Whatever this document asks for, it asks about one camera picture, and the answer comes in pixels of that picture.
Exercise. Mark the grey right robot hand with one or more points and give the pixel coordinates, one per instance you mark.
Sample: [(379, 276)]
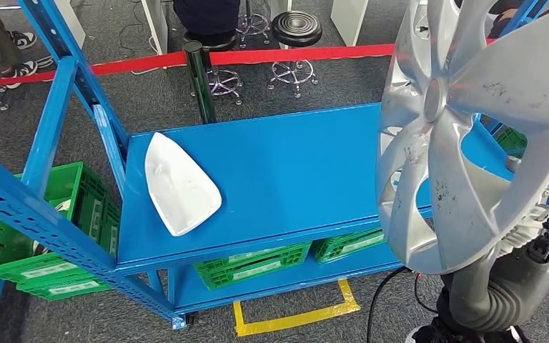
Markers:
[(530, 274)]

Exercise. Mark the silver wheel hubcap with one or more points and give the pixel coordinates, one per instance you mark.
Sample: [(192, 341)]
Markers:
[(516, 85)]

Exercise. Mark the blue metal shelf rack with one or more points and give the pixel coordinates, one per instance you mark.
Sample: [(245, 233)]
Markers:
[(279, 165)]

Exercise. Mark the white plastic cover part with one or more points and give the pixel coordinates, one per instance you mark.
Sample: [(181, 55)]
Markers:
[(179, 189)]

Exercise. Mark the white desk panel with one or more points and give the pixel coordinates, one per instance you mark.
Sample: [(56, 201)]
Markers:
[(155, 23), (72, 19), (349, 19)]

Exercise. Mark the red barrier belt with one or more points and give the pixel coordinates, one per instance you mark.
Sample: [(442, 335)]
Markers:
[(303, 53)]

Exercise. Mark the black round stool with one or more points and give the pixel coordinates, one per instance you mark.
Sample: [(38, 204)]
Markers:
[(297, 27), (212, 41)]

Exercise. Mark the black stanchion post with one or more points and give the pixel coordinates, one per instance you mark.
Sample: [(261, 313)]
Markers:
[(199, 80)]

